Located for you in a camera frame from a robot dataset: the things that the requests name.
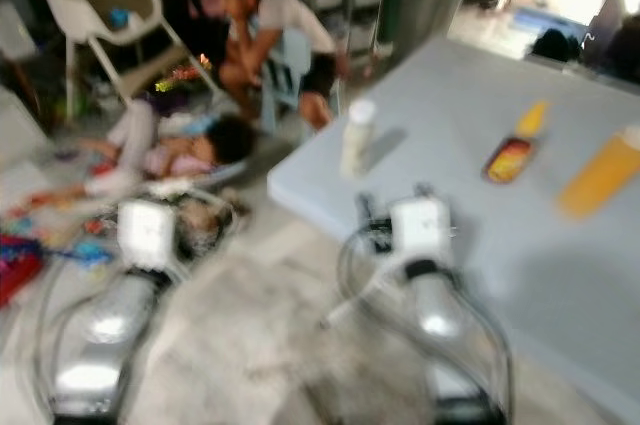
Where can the small blue cup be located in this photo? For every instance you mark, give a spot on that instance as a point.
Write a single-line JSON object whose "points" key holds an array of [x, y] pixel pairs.
{"points": [[120, 17]]}

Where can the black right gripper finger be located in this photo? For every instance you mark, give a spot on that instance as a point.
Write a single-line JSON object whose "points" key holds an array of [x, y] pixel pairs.
{"points": [[364, 211]]}

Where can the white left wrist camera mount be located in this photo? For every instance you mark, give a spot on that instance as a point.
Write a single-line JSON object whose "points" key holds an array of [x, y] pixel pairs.
{"points": [[146, 233]]}

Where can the lying child pink clothes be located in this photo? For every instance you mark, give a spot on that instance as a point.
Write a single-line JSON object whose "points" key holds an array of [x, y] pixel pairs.
{"points": [[170, 157]]}

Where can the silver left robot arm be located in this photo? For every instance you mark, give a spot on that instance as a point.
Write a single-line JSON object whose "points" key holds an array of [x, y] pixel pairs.
{"points": [[105, 330]]}

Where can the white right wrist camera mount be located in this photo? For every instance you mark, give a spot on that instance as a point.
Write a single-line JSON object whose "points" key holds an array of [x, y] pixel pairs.
{"points": [[420, 227]]}

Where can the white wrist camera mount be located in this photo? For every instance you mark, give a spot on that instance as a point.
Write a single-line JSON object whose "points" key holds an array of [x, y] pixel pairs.
{"points": [[420, 227], [146, 233]]}

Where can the white plastic armchair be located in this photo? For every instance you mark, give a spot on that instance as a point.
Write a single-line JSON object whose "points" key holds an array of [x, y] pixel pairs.
{"points": [[80, 15]]}

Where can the orange juice bottle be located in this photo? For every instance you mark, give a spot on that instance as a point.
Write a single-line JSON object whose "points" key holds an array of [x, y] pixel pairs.
{"points": [[600, 177]]}

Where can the seated person white shirt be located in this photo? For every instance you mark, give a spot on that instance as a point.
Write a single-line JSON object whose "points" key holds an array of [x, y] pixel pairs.
{"points": [[280, 15]]}

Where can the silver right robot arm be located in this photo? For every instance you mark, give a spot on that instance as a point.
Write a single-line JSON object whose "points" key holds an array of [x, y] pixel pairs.
{"points": [[440, 315]]}

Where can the white bottle with white cap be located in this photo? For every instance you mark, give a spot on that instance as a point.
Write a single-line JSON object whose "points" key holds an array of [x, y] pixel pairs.
{"points": [[357, 143]]}

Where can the red blue toy bag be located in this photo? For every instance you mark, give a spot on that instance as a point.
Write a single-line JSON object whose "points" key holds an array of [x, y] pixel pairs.
{"points": [[15, 270]]}

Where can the dark sauce bottle orange cap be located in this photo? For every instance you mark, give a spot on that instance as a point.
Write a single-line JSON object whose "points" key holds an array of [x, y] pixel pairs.
{"points": [[510, 158]]}

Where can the black bag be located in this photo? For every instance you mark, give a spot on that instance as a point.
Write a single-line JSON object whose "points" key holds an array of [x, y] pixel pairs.
{"points": [[555, 45]]}

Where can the grey plastic bin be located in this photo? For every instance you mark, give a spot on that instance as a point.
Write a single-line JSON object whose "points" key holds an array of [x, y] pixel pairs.
{"points": [[430, 5]]}

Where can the light blue small chair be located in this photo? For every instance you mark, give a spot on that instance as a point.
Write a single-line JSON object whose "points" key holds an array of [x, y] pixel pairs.
{"points": [[295, 60]]}

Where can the colourful play mat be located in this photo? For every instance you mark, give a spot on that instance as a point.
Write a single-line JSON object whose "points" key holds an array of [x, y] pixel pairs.
{"points": [[60, 223]]}

